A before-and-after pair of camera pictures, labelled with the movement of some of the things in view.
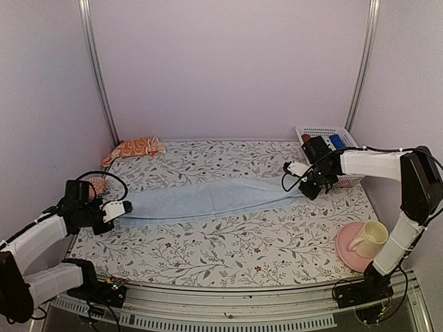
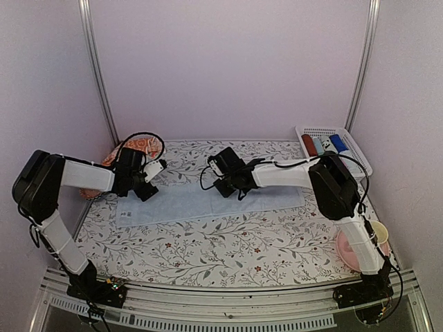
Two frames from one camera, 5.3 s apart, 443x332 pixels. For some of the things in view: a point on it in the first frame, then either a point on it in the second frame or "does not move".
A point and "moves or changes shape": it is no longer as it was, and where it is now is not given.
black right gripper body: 321,180 to 228,189
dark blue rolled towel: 337,141 does not move
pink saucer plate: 351,259 does not move
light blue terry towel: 152,203 moves or changes shape
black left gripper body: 88,216 to 144,193
